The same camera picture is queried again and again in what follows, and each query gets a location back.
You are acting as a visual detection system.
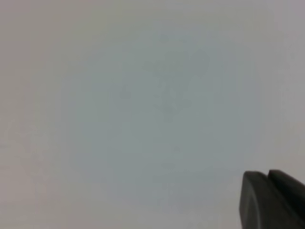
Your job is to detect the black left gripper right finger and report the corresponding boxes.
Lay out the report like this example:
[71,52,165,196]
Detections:
[268,170,305,219]

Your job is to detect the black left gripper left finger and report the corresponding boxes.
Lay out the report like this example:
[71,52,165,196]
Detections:
[239,171,305,229]

